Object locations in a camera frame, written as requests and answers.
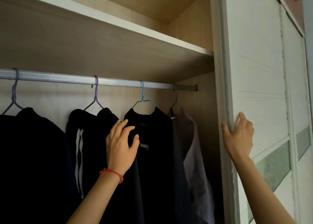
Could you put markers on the silver wardrobe hanging rail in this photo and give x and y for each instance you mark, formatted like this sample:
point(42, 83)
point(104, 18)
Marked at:
point(61, 78)

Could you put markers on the wardrobe shelf board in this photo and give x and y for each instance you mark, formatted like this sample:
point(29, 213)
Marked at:
point(97, 47)

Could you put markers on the grey t-shirt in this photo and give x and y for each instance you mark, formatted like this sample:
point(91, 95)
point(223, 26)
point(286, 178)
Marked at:
point(195, 170)

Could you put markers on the navy printed shorts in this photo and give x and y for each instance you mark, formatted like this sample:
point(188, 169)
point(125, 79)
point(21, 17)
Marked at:
point(36, 157)

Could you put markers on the person's left hand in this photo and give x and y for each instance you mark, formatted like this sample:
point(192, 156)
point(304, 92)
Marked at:
point(119, 152)

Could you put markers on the black Li-Ning t-shirt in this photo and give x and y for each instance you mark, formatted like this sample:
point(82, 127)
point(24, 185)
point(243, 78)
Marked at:
point(159, 170)

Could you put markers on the person's right forearm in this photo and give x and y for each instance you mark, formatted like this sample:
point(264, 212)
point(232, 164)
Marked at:
point(261, 194)

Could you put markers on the black long trousers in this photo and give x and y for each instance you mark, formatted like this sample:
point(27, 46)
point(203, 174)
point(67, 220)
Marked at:
point(93, 138)

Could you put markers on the white and brown wardrobe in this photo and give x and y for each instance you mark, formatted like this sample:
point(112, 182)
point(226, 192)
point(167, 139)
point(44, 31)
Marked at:
point(190, 30)

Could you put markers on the white wardrobe sliding door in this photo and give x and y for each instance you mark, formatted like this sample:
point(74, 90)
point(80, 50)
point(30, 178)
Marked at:
point(298, 84)
point(259, 72)

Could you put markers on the person's left forearm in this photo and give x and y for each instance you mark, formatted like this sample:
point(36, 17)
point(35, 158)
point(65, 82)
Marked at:
point(95, 201)

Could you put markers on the person's right hand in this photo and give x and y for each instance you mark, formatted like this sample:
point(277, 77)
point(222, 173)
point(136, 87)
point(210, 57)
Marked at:
point(240, 140)

